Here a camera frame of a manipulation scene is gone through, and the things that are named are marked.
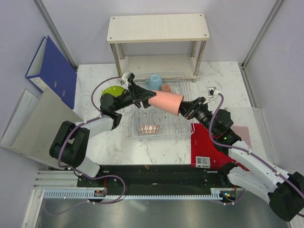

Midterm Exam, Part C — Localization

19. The white wire dish rack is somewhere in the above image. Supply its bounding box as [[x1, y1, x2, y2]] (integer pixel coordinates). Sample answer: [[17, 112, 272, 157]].
[[132, 71, 194, 140]]

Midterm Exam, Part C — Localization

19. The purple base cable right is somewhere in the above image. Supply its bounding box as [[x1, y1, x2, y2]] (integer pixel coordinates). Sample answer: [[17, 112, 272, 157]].
[[219, 189, 245, 206]]

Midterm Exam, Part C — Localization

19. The grey folder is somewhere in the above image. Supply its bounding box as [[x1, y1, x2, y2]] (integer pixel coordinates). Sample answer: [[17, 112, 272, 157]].
[[0, 88, 82, 168]]

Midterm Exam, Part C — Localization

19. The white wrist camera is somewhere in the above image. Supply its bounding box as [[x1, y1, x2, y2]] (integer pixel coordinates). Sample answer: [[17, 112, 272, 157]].
[[121, 71, 135, 86], [207, 86, 220, 99]]

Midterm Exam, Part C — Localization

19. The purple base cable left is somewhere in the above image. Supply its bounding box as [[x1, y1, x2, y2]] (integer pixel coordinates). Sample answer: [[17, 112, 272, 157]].
[[42, 175, 126, 216]]

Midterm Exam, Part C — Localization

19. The red patterned bowl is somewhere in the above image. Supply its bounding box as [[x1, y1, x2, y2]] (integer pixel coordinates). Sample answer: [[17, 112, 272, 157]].
[[138, 124, 160, 135]]

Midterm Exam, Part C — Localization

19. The blue ceramic mug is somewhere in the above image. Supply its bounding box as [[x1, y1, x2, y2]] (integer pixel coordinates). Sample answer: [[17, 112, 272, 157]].
[[145, 75, 163, 91]]

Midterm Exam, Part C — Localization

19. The white slotted cable duct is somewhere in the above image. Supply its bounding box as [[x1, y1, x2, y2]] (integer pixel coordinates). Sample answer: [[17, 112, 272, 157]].
[[43, 189, 222, 200]]

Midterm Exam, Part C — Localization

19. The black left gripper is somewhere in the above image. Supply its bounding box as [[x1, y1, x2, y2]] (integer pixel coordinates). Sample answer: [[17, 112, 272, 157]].
[[114, 79, 160, 112]]

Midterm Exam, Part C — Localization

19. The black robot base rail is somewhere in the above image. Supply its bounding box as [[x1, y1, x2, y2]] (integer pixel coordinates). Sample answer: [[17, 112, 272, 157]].
[[77, 164, 234, 195]]

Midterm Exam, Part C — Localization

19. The green plastic plate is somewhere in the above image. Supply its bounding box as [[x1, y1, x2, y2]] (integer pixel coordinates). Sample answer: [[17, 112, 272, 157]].
[[102, 85, 125, 97]]

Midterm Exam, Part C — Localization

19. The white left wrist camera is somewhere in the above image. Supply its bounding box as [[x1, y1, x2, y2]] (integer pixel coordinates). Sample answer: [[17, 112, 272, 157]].
[[121, 71, 135, 86]]

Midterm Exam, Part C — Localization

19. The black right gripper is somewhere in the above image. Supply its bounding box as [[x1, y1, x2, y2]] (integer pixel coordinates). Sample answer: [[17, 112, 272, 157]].
[[173, 97, 217, 135]]

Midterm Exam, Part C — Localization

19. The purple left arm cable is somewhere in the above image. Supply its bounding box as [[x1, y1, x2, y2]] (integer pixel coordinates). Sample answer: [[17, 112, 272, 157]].
[[57, 76, 124, 179]]

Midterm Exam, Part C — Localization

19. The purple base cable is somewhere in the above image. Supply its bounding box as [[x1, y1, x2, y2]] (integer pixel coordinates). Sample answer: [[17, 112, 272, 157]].
[[219, 189, 245, 206], [42, 175, 126, 216]]

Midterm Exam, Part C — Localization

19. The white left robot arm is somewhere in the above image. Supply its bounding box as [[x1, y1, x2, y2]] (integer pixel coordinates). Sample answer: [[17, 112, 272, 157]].
[[49, 82, 156, 187]]

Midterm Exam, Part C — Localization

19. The light wooden two-tier shelf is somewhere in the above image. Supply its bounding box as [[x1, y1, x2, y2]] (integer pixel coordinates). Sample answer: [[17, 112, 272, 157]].
[[107, 13, 210, 83]]

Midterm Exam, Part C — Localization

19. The pink plastic tumbler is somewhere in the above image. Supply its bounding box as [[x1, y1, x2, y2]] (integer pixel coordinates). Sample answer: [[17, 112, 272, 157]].
[[148, 91, 184, 116]]

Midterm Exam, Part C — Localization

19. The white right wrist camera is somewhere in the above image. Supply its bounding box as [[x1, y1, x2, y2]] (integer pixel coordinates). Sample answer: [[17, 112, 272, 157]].
[[207, 86, 220, 99]]

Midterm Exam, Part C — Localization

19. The orange dotted mug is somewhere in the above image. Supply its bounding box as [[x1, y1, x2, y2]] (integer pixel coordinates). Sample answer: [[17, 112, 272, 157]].
[[161, 84, 171, 93]]

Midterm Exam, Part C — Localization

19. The blue ring binder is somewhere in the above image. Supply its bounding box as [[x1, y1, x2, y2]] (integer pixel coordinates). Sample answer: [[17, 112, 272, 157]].
[[25, 36, 77, 109]]

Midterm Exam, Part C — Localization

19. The clear plastic sheet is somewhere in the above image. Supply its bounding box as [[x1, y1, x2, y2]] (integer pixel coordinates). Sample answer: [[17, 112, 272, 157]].
[[227, 107, 277, 164]]

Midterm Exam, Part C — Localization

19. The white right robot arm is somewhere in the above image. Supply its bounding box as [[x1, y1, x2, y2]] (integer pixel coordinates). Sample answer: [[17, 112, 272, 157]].
[[179, 97, 304, 222]]

